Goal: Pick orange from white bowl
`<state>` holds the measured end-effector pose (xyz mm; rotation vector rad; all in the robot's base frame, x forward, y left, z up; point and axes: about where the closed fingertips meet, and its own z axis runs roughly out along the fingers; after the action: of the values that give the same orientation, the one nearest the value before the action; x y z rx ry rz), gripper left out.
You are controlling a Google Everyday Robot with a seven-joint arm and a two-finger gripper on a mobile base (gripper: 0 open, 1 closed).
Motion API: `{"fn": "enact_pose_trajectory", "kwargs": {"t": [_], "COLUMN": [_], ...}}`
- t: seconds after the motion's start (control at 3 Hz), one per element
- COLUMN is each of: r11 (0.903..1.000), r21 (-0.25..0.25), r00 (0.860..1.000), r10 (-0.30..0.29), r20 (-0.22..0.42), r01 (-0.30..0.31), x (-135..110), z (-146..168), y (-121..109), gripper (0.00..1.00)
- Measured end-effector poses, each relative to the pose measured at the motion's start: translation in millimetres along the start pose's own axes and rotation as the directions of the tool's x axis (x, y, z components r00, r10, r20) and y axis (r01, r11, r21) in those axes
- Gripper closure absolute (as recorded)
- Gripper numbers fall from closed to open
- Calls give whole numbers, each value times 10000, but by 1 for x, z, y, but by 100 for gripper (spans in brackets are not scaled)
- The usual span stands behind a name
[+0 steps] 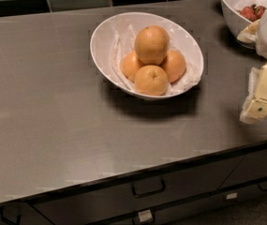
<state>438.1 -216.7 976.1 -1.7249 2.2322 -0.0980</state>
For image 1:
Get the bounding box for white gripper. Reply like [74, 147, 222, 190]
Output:
[237, 10, 267, 124]

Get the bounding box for orange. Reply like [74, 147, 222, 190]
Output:
[121, 51, 144, 82]
[134, 25, 170, 65]
[160, 50, 186, 83]
[134, 65, 169, 96]

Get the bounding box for white bowl with strawberries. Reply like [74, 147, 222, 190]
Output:
[221, 0, 267, 50]

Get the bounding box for white oval bowl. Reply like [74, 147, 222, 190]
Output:
[89, 11, 205, 101]

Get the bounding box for red strawberries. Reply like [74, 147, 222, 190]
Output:
[240, 4, 266, 22]

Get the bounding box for dark right drawer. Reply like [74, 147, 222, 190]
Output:
[221, 149, 267, 188]

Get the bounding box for dark drawer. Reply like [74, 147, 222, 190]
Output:
[37, 157, 240, 225]
[221, 149, 267, 188]

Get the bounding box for white paper liner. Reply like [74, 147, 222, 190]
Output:
[111, 23, 203, 100]

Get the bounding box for white drawer label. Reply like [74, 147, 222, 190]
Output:
[138, 210, 154, 223]

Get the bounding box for dark upper drawer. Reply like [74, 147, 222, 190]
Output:
[37, 157, 240, 225]

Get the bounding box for black drawer handle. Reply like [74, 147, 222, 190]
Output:
[0, 204, 22, 225]
[131, 178, 166, 198]

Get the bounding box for black left drawer handle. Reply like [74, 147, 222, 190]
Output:
[0, 204, 22, 225]

